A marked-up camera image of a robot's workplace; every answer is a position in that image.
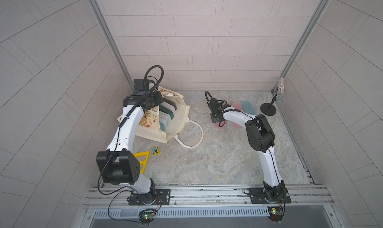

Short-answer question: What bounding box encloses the teal translucent pencil case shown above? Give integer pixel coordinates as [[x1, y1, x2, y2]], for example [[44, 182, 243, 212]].
[[241, 100, 258, 115]]

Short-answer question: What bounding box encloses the floral canvas tote bag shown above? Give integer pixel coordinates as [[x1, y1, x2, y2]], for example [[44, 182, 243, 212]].
[[107, 87, 204, 151]]

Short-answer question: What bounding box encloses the pale mint pencil case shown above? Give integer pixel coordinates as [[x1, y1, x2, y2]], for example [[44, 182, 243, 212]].
[[159, 113, 171, 131]]

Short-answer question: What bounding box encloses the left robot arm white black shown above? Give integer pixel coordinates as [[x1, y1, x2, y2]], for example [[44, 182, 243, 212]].
[[96, 91, 163, 205]]

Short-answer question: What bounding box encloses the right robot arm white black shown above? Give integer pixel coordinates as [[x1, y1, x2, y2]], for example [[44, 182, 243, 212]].
[[207, 98, 291, 204]]

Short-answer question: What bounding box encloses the dark green pencil case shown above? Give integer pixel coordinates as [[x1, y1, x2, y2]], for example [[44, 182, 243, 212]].
[[159, 105, 174, 119]]

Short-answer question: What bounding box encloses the dark grey pencil case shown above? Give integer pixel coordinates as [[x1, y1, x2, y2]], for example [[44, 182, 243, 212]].
[[163, 98, 177, 110]]

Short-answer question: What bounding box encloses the small round yellow sticker toy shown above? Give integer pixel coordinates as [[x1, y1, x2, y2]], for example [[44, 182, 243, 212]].
[[151, 146, 160, 155]]

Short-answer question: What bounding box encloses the glitter microphone on stand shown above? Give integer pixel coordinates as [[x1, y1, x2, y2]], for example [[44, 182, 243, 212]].
[[260, 78, 286, 116]]

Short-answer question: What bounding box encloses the yellow triangular plastic tool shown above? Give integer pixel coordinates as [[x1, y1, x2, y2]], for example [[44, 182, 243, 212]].
[[134, 151, 150, 174]]

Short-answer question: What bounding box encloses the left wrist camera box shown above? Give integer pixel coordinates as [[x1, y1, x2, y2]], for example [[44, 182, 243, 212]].
[[133, 79, 150, 96]]

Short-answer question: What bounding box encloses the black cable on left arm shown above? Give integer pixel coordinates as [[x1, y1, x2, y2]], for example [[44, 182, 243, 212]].
[[97, 65, 165, 196]]

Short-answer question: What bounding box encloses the left circuit board with wires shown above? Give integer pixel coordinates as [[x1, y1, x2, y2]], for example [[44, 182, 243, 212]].
[[138, 209, 156, 225]]

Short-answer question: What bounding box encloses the circuit board with wires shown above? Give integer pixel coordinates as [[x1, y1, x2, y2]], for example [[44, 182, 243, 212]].
[[267, 207, 285, 222], [138, 209, 156, 225]]

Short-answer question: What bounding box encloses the right circuit board with wires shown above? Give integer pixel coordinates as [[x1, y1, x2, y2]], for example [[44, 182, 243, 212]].
[[267, 207, 285, 222]]

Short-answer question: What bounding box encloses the aluminium mounting rail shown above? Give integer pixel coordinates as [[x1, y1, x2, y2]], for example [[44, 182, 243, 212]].
[[82, 185, 334, 209]]

